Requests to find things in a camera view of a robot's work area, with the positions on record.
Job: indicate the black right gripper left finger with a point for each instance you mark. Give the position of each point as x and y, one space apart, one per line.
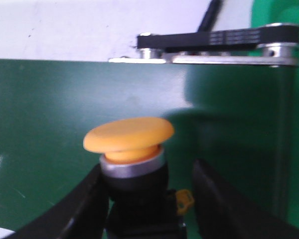
80 215

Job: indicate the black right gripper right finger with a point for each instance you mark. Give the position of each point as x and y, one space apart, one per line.
222 212

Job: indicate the yellow mushroom push button switch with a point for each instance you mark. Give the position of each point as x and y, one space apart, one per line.
135 171

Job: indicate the green conveyor belt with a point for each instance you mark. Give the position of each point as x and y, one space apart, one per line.
229 107

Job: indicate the black drive timing belt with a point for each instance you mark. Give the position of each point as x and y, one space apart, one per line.
222 40

